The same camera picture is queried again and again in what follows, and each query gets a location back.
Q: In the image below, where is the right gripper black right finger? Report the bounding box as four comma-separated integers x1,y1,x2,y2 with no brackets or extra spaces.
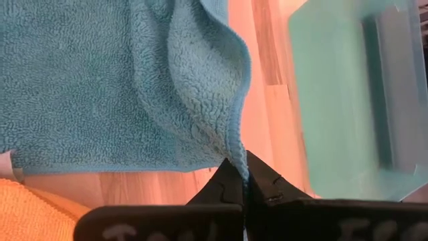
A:
245,150,428,241

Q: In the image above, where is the orange microfiber towel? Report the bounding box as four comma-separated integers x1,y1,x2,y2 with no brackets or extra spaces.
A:
0,178,91,241

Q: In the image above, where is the blue microfiber towel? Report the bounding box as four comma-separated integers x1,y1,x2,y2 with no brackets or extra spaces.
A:
0,0,252,181

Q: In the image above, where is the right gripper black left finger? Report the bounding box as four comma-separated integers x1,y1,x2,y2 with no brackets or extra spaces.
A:
74,157,245,241

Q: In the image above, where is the translucent teal plastic basket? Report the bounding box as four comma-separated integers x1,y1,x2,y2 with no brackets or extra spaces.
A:
288,0,428,202

